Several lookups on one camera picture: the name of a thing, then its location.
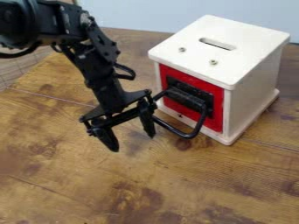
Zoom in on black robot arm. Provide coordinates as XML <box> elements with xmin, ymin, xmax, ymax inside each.
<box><xmin>0</xmin><ymin>0</ymin><xmax>156</xmax><ymax>152</ymax></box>

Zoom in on red drawer with black handle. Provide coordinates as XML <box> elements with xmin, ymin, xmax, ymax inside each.
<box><xmin>153</xmin><ymin>64</ymin><xmax>224</xmax><ymax>139</ymax></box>

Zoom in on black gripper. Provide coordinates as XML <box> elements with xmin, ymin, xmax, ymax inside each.
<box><xmin>58</xmin><ymin>17</ymin><xmax>156</xmax><ymax>152</ymax></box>

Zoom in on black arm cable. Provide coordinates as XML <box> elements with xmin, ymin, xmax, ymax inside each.
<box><xmin>113</xmin><ymin>62</ymin><xmax>136</xmax><ymax>81</ymax></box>

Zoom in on white wooden box cabinet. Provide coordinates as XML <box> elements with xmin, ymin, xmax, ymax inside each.
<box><xmin>148</xmin><ymin>15</ymin><xmax>289</xmax><ymax>145</ymax></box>

